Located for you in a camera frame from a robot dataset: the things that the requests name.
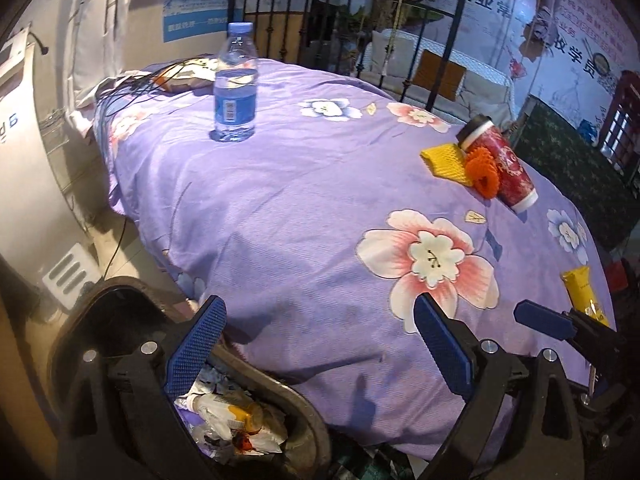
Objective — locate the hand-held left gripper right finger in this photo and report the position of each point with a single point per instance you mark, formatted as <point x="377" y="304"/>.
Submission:
<point x="445" y="345"/>

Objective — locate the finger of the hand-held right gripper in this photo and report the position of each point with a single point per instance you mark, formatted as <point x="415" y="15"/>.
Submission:
<point x="542" y="317"/>

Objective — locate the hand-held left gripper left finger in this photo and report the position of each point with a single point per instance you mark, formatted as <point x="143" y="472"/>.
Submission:
<point x="195" y="345"/>

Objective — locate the white tissue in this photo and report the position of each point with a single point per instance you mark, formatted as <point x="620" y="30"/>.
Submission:
<point x="210" y="382"/>
<point x="267" y="442"/>

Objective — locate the yellow tube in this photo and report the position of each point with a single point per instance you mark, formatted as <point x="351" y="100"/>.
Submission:
<point x="580" y="285"/>

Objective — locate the orange juice bottle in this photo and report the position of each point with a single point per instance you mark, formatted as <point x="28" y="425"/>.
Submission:
<point x="225" y="410"/>

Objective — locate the purple plastic bag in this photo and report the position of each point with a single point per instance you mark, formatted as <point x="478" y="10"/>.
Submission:
<point x="187" y="420"/>

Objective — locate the clear plastic bag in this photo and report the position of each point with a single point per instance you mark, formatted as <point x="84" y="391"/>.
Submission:
<point x="212" y="442"/>

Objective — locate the black trash bin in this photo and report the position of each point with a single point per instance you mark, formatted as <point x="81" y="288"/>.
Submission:
<point x="295" y="410"/>

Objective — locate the dark green patterned board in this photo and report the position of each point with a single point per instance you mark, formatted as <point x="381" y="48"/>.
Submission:
<point x="575" y="175"/>

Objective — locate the red paper cup black lid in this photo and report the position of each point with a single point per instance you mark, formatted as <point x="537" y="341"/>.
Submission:
<point x="510" y="175"/>

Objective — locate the orange foam net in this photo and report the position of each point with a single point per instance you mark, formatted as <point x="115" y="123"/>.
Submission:
<point x="482" y="175"/>

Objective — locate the purple floral bedsheet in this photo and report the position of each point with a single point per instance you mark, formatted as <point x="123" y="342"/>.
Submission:
<point x="300" y="200"/>

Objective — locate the yellow foam net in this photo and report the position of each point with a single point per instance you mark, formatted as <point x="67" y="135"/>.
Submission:
<point x="445" y="162"/>

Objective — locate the small white cushion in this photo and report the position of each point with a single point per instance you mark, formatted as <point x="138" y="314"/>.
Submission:
<point x="485" y="97"/>

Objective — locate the clear water bottle blue label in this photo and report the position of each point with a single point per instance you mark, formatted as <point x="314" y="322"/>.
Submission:
<point x="235" y="105"/>

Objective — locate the white wicker swing seat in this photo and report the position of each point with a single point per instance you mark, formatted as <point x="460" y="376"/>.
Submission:
<point x="490" y="77"/>

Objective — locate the brown cushion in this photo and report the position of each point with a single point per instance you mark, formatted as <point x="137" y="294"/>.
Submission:
<point x="440" y="75"/>

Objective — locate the small printed packet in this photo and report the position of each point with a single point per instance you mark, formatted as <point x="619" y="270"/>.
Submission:
<point x="185" y="80"/>

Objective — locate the large white cushion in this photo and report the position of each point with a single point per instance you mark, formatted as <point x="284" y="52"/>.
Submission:
<point x="395" y="52"/>

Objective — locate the blue face poster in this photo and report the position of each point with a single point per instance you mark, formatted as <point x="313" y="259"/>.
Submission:
<point x="195" y="20"/>

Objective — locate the white hanging banner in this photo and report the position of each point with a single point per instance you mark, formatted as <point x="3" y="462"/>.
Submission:
<point x="95" y="35"/>

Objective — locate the wall poster with blue text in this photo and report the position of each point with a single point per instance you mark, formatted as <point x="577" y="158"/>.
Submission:
<point x="575" y="10"/>

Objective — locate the black iron bed frame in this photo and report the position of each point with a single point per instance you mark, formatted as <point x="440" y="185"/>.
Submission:
<point x="232" y="5"/>

